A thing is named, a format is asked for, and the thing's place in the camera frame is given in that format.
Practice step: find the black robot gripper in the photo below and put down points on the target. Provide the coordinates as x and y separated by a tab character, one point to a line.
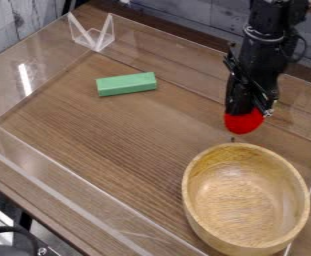
255	67

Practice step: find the red plush strawberry toy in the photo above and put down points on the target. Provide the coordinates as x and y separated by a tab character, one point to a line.
242	124

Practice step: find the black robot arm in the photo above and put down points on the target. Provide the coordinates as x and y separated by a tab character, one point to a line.
274	15

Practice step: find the green rectangular block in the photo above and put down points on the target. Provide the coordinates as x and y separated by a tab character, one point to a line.
124	84

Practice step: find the light wooden bowl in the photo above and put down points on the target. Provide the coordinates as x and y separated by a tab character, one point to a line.
246	199

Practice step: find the clear acrylic table enclosure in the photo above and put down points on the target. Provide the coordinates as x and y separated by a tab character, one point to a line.
94	164

